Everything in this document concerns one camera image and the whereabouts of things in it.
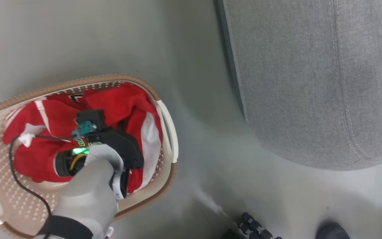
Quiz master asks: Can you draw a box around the grey fabric sofa seat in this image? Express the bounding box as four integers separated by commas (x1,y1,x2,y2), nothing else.
216,0,382,172

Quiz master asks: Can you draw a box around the thin black cable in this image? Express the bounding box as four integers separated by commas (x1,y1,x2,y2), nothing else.
9,134,75,218

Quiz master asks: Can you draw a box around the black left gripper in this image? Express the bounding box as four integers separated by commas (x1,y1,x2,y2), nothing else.
54,129,144,177

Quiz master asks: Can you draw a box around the beige perforated laundry basket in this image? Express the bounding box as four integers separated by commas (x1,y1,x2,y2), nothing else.
0,74,179,239

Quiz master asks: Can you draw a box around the red and white garment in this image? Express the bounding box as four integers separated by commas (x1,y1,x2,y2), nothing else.
3,83,163,194

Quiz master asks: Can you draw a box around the teal cable connector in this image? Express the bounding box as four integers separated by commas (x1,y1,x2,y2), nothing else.
72,121,97,140

